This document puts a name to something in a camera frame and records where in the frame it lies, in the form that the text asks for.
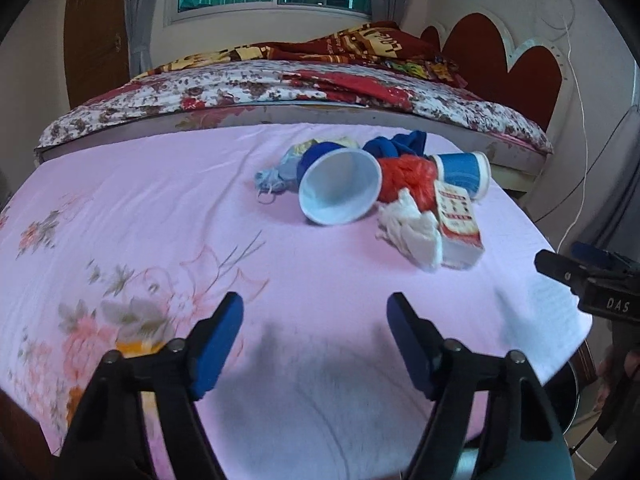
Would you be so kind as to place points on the grey left window curtain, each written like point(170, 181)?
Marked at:
point(139, 23)

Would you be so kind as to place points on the white tissue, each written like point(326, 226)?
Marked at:
point(413, 233)

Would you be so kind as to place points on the black trash bucket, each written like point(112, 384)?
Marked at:
point(563, 391)

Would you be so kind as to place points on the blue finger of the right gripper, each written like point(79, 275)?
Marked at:
point(562, 269)
point(601, 259)

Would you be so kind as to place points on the blue paper cup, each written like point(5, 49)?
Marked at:
point(469, 170)
point(337, 185)

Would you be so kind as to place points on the bed with floral sheet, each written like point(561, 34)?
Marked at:
point(263, 92)

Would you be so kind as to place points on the red patterned blanket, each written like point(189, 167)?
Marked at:
point(379, 44)

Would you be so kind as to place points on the red white carton box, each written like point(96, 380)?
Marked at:
point(462, 245)

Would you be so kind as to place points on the pink floral table cloth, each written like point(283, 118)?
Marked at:
point(128, 245)

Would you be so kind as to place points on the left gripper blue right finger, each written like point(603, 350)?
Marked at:
point(419, 343)

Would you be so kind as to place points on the light blue face mask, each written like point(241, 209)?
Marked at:
point(279, 179)

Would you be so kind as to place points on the red plastic bag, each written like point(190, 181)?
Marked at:
point(416, 174)

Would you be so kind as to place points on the grey hanging curtain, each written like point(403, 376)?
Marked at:
point(615, 224)

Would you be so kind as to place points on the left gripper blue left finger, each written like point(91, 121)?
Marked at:
point(210, 343)

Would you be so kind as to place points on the red heart headboard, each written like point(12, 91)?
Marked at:
point(532, 77)

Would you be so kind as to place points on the blue cloth sock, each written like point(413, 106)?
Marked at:
point(412, 143)

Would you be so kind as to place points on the brown wooden door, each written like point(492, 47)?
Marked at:
point(95, 42)

